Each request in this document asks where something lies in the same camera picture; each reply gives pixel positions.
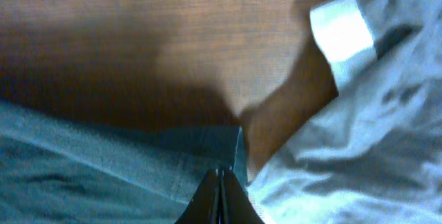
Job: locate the dark green Nike t-shirt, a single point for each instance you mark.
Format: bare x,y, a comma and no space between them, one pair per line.
57,171

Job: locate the grey t-shirt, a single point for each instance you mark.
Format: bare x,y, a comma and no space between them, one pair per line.
372,155

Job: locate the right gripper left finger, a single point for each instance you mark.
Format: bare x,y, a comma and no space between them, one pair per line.
203,208

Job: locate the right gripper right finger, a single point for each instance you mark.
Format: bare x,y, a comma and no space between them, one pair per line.
235,207

